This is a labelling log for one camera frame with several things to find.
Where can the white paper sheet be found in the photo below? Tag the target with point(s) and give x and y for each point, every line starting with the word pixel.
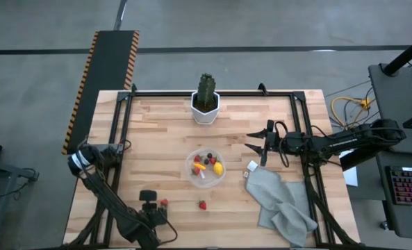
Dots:
pixel 351 177

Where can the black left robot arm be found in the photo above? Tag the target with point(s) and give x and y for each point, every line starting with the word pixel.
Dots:
pixel 105 194

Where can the yellow toy lemon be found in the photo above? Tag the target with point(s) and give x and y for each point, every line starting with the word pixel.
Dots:
pixel 218 168

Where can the clear plastic tupperware container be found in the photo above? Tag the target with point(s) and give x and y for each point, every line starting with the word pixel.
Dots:
pixel 207 181

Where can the grey castor wheel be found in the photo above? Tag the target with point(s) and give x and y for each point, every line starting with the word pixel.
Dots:
pixel 384 225

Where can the grey cart top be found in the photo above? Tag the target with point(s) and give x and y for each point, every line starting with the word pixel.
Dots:
pixel 396 104

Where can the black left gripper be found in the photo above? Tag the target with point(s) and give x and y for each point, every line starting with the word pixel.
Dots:
pixel 153 213

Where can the grey cloth towel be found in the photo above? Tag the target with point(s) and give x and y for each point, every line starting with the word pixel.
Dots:
pixel 271 194

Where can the black pole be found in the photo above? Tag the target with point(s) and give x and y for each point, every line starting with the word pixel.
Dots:
pixel 405 55

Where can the grey metal stand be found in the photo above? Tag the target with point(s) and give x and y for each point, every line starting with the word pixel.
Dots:
pixel 4 170

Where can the white hexagonal plant pot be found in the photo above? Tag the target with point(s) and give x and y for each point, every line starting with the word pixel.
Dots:
pixel 205 118

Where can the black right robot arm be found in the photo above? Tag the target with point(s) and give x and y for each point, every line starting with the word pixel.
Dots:
pixel 348 140

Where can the black hazard-striped floor ramp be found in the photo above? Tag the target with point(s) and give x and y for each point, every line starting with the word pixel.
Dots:
pixel 105 69

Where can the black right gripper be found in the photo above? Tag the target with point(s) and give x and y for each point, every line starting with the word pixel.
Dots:
pixel 278 144

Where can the yellow toy banana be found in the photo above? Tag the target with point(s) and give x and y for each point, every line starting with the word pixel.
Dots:
pixel 199 166

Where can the backlit black keyboard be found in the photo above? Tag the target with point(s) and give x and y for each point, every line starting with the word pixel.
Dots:
pixel 409 185

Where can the grey keyboard desk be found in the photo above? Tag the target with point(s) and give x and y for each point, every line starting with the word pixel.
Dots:
pixel 410 222

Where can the green cactus plant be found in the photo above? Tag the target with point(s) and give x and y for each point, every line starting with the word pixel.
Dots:
pixel 205 90

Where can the black aluminium rig frame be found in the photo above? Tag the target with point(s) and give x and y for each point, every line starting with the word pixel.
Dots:
pixel 164 93

